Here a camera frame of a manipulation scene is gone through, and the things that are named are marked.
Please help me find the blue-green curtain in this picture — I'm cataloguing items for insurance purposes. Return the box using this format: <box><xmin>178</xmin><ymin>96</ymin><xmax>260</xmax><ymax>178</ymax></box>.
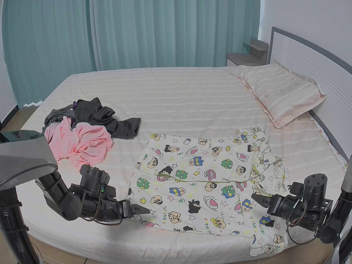
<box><xmin>88</xmin><ymin>0</ymin><xmax>262</xmax><ymax>72</ymax></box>
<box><xmin>0</xmin><ymin>0</ymin><xmax>98</xmax><ymax>109</ymax></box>

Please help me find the purple garment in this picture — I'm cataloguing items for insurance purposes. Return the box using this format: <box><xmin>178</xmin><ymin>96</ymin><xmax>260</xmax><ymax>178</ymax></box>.
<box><xmin>70</xmin><ymin>101</ymin><xmax>78</xmax><ymax>128</ymax></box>

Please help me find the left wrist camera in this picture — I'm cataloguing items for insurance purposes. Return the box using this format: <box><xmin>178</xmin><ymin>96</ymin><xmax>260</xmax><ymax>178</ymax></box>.
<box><xmin>102</xmin><ymin>184</ymin><xmax>117</xmax><ymax>201</ymax></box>

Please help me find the pink garment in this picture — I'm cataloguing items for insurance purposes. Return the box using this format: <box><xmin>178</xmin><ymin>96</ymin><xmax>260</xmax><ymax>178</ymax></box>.
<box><xmin>45</xmin><ymin>116</ymin><xmax>114</xmax><ymax>173</ymax></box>

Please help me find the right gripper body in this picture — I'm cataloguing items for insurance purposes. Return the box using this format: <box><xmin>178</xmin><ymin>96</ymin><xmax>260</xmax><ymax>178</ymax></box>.
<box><xmin>267</xmin><ymin>195</ymin><xmax>296</xmax><ymax>219</ymax></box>

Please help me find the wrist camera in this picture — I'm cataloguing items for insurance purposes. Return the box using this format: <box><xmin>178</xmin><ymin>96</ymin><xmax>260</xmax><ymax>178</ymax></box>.
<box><xmin>102</xmin><ymin>184</ymin><xmax>117</xmax><ymax>201</ymax></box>
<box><xmin>289</xmin><ymin>182</ymin><xmax>303</xmax><ymax>196</ymax></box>

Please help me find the white printed pyjama top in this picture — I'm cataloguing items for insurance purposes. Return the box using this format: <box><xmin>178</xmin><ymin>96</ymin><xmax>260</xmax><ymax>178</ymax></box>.
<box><xmin>128</xmin><ymin>127</ymin><xmax>289</xmax><ymax>256</ymax></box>

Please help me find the bed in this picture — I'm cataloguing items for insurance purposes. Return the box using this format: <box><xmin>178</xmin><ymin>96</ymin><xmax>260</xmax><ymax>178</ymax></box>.
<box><xmin>19</xmin><ymin>26</ymin><xmax>352</xmax><ymax>261</ymax></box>

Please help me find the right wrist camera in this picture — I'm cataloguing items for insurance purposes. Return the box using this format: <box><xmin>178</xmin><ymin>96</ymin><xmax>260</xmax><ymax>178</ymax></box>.
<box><xmin>289</xmin><ymin>182</ymin><xmax>303</xmax><ymax>196</ymax></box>

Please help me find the grey white bedside table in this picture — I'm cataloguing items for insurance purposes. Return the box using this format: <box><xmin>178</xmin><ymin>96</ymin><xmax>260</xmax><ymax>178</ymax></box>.
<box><xmin>227</xmin><ymin>36</ymin><xmax>268</xmax><ymax>67</ymax></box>

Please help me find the pale pink striped pillow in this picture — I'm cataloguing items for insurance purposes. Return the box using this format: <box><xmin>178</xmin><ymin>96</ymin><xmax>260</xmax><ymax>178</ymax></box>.
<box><xmin>230</xmin><ymin>60</ymin><xmax>328</xmax><ymax>129</ymax></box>

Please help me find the dark grey garment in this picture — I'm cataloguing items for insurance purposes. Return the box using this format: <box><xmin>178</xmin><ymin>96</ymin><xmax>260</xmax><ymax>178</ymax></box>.
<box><xmin>42</xmin><ymin>97</ymin><xmax>142</xmax><ymax>140</ymax></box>

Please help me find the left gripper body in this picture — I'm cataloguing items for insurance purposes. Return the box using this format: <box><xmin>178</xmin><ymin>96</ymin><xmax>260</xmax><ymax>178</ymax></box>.
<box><xmin>95</xmin><ymin>198</ymin><xmax>133</xmax><ymax>220</ymax></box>

